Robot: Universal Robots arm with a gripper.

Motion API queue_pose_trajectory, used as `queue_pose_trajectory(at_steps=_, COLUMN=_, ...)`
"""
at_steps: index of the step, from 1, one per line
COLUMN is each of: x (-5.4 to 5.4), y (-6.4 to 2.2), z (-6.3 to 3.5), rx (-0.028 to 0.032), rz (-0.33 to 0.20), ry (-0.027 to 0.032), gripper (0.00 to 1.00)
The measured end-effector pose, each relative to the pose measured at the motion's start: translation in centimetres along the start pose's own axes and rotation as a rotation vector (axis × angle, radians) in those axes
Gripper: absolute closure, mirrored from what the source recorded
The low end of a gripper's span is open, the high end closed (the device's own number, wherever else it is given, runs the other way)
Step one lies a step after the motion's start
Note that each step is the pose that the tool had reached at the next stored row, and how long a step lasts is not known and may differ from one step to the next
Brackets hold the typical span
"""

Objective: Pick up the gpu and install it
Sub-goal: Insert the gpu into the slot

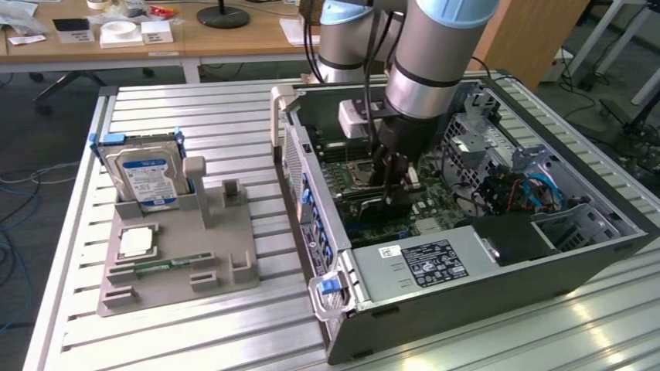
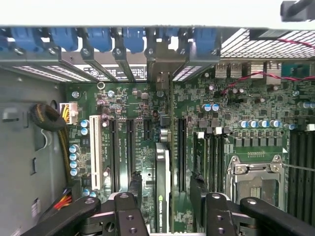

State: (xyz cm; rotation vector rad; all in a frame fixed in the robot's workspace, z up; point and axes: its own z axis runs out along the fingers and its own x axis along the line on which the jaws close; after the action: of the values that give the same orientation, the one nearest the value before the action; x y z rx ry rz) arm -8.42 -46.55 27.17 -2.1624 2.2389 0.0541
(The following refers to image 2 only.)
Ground silver CPU socket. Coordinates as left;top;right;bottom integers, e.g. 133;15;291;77
225;154;289;212

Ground black RAM slot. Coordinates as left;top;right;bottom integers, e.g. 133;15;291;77
214;127;220;195
289;127;298;216
307;127;315;222
298;127;307;219
220;127;226;195
208;127;215;195

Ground long black expansion slot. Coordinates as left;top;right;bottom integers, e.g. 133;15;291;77
178;118;188;193
109;118;121;193
126;118;136;177

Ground white PCI expansion slot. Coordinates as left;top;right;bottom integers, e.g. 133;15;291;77
89;115;103;190

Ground short black expansion slot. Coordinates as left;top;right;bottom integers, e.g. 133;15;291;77
143;118;154;141

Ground green Dell motherboard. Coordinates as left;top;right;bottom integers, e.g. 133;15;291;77
64;63;315;236

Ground white power connector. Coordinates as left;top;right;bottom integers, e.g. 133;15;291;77
60;102;79;125

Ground grey power supply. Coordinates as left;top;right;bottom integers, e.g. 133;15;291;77
0;68;67;236

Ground open black PC case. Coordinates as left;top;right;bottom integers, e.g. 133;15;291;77
0;23;315;236

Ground blue card retention clip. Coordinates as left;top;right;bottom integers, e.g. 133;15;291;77
193;27;219;56
122;27;146;55
86;27;113;54
49;27;79;52
9;27;41;54

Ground coloured wire bundle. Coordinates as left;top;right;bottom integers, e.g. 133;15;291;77
53;188;74;211

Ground braided black-yellow power cable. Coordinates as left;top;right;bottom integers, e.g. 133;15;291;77
29;103;72;189

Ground red-black twisted wire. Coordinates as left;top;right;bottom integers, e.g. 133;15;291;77
221;38;315;95

